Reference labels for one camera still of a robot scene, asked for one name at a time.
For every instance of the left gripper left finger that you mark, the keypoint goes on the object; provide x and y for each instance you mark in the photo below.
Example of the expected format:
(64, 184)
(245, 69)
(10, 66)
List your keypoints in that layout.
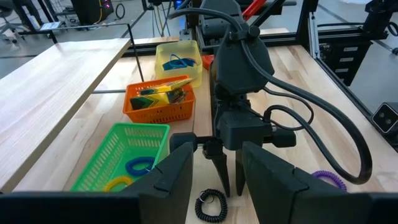
(168, 186)

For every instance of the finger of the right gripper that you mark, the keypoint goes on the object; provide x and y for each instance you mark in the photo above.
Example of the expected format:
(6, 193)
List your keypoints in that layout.
(222, 171)
(239, 174)

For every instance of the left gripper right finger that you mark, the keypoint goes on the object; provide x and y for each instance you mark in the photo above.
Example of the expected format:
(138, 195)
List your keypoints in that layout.
(273, 193)

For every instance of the orange plastic basket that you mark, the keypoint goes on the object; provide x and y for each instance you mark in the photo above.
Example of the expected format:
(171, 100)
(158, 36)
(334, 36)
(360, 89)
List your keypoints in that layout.
(158, 115)

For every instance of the large yellow crayon box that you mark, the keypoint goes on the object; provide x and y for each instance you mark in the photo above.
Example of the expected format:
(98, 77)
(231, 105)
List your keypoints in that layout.
(149, 101)

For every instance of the small yellow crayon pack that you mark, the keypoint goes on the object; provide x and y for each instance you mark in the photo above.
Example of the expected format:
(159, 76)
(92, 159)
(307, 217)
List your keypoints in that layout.
(168, 87)

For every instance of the yellow plastic basket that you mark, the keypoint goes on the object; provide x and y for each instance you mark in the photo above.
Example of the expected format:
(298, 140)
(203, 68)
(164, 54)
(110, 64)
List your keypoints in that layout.
(161, 77)

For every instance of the green plastic basket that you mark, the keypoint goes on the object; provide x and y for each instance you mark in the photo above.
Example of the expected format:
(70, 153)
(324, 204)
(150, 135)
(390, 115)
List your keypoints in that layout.
(102, 161)

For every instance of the large blue rubber band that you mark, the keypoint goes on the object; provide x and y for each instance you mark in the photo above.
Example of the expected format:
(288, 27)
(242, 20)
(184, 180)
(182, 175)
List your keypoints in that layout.
(174, 64)

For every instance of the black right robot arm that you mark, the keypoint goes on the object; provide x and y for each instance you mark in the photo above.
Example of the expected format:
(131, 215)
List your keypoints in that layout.
(242, 62)

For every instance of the wooden desk shelf riser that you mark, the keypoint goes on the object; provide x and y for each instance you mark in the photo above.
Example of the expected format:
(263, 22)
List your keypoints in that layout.
(46, 87)

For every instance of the grey office chair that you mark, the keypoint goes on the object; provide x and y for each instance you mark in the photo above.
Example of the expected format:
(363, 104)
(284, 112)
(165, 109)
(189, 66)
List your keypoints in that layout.
(7, 26)

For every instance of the black drawer cabinet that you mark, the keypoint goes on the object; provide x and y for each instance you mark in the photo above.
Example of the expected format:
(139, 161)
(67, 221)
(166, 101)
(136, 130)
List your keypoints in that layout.
(335, 62)

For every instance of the black computer tower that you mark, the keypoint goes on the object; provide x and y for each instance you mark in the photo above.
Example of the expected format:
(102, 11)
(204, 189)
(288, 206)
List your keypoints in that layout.
(90, 11)

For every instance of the black equipment stand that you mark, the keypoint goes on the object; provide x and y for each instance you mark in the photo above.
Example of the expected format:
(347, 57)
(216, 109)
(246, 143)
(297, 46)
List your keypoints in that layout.
(377, 15)

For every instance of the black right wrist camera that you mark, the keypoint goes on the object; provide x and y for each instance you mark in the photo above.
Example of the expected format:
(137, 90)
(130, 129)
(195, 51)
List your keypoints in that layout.
(242, 130)

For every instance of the black stereo camera box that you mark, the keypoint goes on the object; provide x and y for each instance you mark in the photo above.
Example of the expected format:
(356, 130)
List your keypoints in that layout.
(385, 116)

